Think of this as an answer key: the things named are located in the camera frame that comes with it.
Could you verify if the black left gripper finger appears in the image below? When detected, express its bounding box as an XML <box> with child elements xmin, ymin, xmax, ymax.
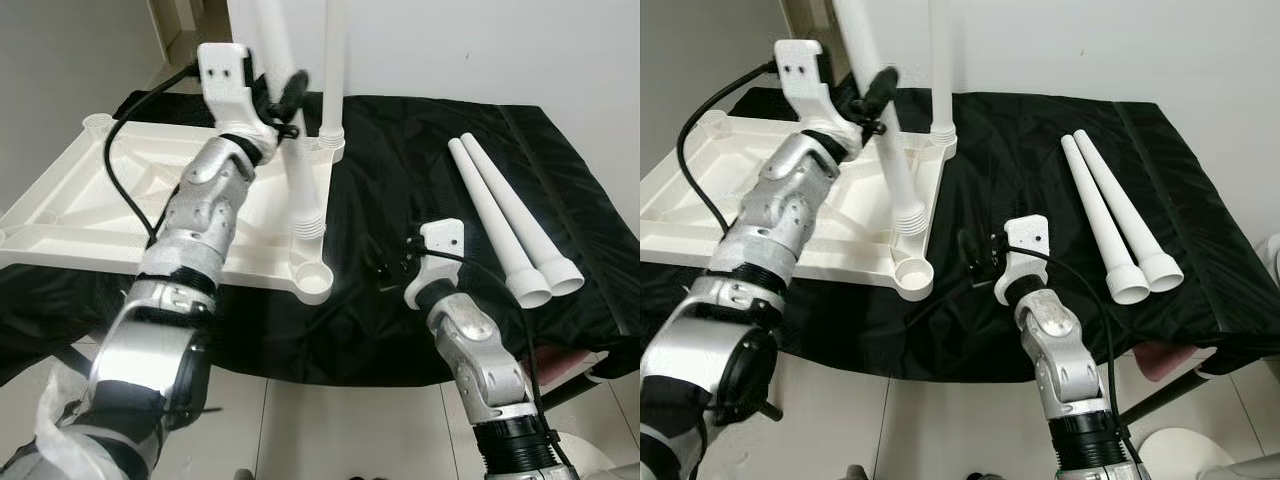
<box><xmin>860</xmin><ymin>68</ymin><xmax>898</xmax><ymax>123</ymax></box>
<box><xmin>278</xmin><ymin>70</ymin><xmax>309</xmax><ymax>123</ymax></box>

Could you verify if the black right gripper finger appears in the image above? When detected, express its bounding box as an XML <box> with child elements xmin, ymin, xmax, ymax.
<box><xmin>372</xmin><ymin>240</ymin><xmax>404</xmax><ymax>286</ymax></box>
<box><xmin>955</xmin><ymin>232</ymin><xmax>989</xmax><ymax>273</ymax></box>

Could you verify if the white plastic table leg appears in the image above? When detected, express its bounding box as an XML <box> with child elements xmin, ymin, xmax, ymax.
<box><xmin>460</xmin><ymin>133</ymin><xmax>586</xmax><ymax>298</ymax></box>
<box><xmin>250</xmin><ymin>0</ymin><xmax>329</xmax><ymax>243</ymax></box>
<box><xmin>1073</xmin><ymin>130</ymin><xmax>1185</xmax><ymax>294</ymax></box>
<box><xmin>928</xmin><ymin>0</ymin><xmax>959</xmax><ymax>161</ymax></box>
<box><xmin>318</xmin><ymin>0</ymin><xmax>348</xmax><ymax>161</ymax></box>
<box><xmin>833</xmin><ymin>0</ymin><xmax>928</xmax><ymax>241</ymax></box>
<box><xmin>1060</xmin><ymin>135</ymin><xmax>1151</xmax><ymax>306</ymax></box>
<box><xmin>447</xmin><ymin>138</ymin><xmax>554</xmax><ymax>309</ymax></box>

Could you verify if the white plastic table top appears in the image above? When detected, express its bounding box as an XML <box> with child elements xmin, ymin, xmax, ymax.
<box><xmin>640</xmin><ymin>108</ymin><xmax>946</xmax><ymax>303</ymax></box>
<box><xmin>0</xmin><ymin>112</ymin><xmax>346</xmax><ymax>306</ymax></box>

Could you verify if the black cloth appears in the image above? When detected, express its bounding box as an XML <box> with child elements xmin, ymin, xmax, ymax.
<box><xmin>0</xmin><ymin>93</ymin><xmax>641</xmax><ymax>386</ymax></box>
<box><xmin>640</xmin><ymin>90</ymin><xmax>1280</xmax><ymax>381</ymax></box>

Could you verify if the pink folding table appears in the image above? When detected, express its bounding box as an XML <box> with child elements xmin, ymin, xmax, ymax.
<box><xmin>1140</xmin><ymin>340</ymin><xmax>1216</xmax><ymax>381</ymax></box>
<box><xmin>535</xmin><ymin>345</ymin><xmax>601</xmax><ymax>386</ymax></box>

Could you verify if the white round stand base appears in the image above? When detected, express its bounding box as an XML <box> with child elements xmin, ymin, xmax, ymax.
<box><xmin>550</xmin><ymin>430</ymin><xmax>621</xmax><ymax>480</ymax></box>
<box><xmin>1140</xmin><ymin>428</ymin><xmax>1241</xmax><ymax>480</ymax></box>

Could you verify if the crumpled clear plastic wrap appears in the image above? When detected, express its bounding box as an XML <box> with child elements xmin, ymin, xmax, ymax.
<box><xmin>35</xmin><ymin>365</ymin><xmax>101</xmax><ymax>480</ymax></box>

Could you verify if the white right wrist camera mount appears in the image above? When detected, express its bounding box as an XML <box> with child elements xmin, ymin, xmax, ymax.
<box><xmin>405</xmin><ymin>218</ymin><xmax>468</xmax><ymax>309</ymax></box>
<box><xmin>993</xmin><ymin>213</ymin><xmax>1051</xmax><ymax>306</ymax></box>

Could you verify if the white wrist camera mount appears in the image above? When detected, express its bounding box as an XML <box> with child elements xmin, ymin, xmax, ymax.
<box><xmin>197</xmin><ymin>43</ymin><xmax>276</xmax><ymax>151</ymax></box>
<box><xmin>993</xmin><ymin>213</ymin><xmax>1051</xmax><ymax>306</ymax></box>
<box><xmin>405</xmin><ymin>218</ymin><xmax>468</xmax><ymax>309</ymax></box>
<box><xmin>775</xmin><ymin>38</ymin><xmax>851</xmax><ymax>151</ymax></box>

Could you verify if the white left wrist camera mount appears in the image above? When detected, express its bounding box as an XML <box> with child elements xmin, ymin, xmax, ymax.
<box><xmin>775</xmin><ymin>38</ymin><xmax>851</xmax><ymax>151</ymax></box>
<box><xmin>197</xmin><ymin>43</ymin><xmax>276</xmax><ymax>151</ymax></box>

